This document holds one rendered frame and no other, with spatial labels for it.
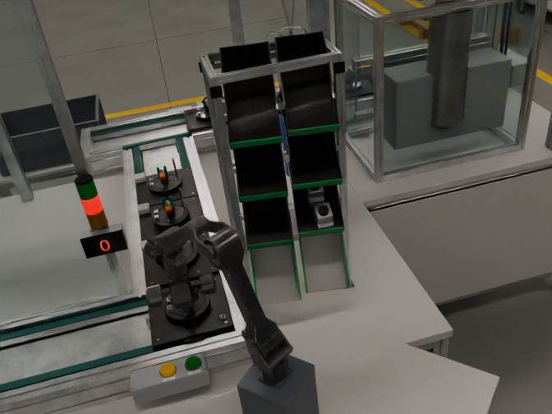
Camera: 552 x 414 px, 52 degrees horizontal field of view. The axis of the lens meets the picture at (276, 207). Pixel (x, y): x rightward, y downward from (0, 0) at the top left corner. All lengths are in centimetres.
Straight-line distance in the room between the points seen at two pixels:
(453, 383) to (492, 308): 149
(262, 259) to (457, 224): 115
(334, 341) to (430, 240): 97
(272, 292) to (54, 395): 66
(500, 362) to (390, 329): 118
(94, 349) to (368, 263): 94
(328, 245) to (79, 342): 82
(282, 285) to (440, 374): 51
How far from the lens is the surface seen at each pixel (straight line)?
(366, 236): 215
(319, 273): 174
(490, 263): 289
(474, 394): 168
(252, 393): 143
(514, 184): 267
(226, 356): 170
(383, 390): 166
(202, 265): 193
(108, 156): 280
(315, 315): 185
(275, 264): 172
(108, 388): 173
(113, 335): 187
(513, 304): 320
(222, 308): 176
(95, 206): 167
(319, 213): 158
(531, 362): 295
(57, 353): 189
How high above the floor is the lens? 218
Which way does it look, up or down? 34 degrees down
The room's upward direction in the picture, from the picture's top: 7 degrees counter-clockwise
